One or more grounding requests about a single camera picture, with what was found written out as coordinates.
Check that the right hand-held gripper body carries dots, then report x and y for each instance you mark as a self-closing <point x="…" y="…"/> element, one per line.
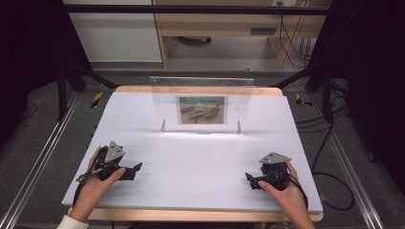
<point x="275" y="170"/>

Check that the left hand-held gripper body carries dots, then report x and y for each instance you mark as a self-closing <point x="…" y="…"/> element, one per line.
<point x="113" y="152"/>

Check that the clear acrylic photo frame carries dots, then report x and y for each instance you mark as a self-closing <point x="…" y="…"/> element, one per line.
<point x="162" y="101"/>

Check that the picture card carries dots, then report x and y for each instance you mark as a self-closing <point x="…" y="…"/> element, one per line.
<point x="202" y="109"/>

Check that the person's right hand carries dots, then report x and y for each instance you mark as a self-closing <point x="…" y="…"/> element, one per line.
<point x="293" y="200"/>

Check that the person's left hand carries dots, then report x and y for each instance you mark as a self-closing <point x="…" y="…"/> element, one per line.
<point x="92" y="197"/>

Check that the yellow black tape piece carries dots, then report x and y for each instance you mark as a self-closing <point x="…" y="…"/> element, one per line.
<point x="97" y="99"/>
<point x="300" y="100"/>

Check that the white table mat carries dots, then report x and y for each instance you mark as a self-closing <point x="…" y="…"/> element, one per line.
<point x="197" y="171"/>

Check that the wooden table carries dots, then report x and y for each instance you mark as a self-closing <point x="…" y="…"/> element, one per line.
<point x="143" y="89"/>

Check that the black metal stand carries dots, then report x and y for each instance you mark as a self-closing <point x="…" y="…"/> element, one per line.
<point x="62" y="92"/>
<point x="327" y="95"/>

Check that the white cabinet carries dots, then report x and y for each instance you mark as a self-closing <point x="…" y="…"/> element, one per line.
<point x="117" y="38"/>

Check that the black curtain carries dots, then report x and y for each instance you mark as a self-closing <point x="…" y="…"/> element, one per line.
<point x="28" y="47"/>
<point x="372" y="63"/>

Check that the grey desk label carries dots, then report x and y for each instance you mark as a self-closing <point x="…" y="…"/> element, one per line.
<point x="263" y="31"/>

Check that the wooden desk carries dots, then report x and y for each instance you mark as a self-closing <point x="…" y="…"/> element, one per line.
<point x="219" y="22"/>

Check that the aluminium rail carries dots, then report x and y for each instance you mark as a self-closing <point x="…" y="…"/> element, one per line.
<point x="347" y="159"/>
<point x="41" y="152"/>

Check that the black horizontal frame bar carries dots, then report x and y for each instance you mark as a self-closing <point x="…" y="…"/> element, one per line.
<point x="191" y="9"/>

